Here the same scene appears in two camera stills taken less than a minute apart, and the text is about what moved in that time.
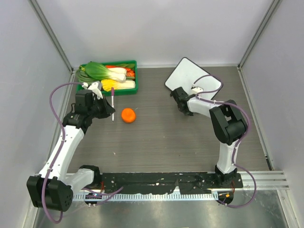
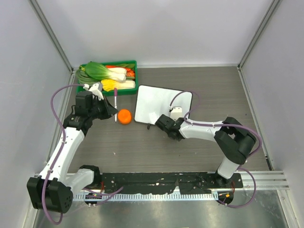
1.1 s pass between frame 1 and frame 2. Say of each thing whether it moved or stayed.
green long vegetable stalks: stayed
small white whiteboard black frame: moved
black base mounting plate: stayed
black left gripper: stayed
